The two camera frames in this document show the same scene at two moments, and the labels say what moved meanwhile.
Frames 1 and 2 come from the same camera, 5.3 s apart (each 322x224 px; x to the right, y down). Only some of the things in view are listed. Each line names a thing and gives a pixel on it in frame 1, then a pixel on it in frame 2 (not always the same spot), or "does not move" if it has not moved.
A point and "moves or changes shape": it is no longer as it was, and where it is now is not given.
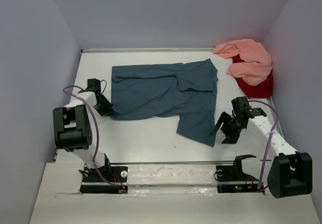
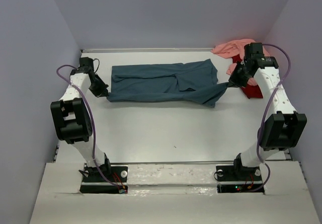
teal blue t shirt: [188, 90] moves or changes shape
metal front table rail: [170, 162] does not move
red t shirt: [263, 89] does not move
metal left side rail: [55, 157] does not move
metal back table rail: [144, 50] does not move
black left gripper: [108, 109] to [102, 91]
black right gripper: [231, 138] to [235, 80]
